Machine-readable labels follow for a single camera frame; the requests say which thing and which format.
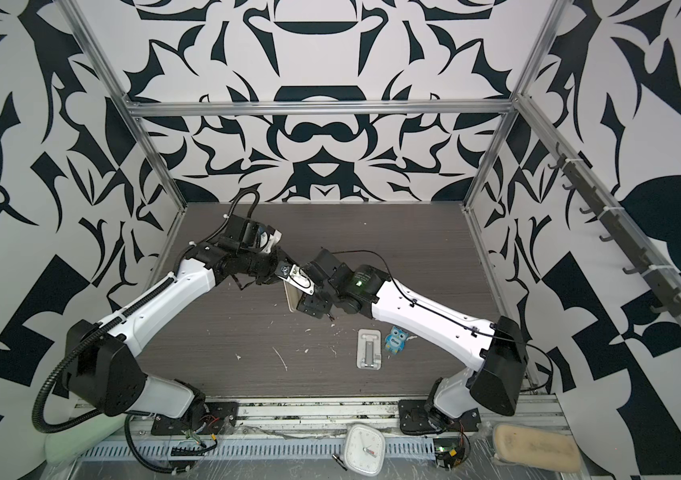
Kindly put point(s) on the white square clock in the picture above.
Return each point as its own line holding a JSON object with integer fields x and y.
{"x": 364, "y": 450}

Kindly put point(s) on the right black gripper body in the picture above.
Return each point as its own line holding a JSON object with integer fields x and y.
{"x": 329, "y": 294}

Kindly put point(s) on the beige sponge pad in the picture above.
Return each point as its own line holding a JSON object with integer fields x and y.
{"x": 536, "y": 448}

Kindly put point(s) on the white remote control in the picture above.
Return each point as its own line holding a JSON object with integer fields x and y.
{"x": 293, "y": 294}

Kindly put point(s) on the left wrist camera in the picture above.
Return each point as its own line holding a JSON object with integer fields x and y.
{"x": 267, "y": 238}

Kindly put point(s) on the white slotted cable duct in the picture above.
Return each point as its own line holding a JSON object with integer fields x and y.
{"x": 278, "y": 449}

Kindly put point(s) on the small circuit board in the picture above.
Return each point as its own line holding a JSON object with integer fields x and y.
{"x": 449, "y": 452}

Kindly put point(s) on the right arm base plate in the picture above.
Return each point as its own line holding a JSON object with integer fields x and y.
{"x": 414, "y": 419}

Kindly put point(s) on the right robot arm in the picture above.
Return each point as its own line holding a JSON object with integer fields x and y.
{"x": 493, "y": 353}

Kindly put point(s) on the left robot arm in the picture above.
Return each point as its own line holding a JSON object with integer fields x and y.
{"x": 104, "y": 371}

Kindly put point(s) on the silver metal phone stand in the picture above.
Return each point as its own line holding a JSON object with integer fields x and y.
{"x": 368, "y": 356}

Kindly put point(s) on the black marker pen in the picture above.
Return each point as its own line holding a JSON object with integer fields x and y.
{"x": 339, "y": 461}

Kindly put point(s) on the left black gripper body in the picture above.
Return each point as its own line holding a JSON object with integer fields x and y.
{"x": 263, "y": 265}

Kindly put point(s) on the blue owl toy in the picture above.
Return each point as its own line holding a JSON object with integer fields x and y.
{"x": 396, "y": 340}

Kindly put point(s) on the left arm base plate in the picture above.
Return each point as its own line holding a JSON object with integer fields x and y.
{"x": 211, "y": 418}

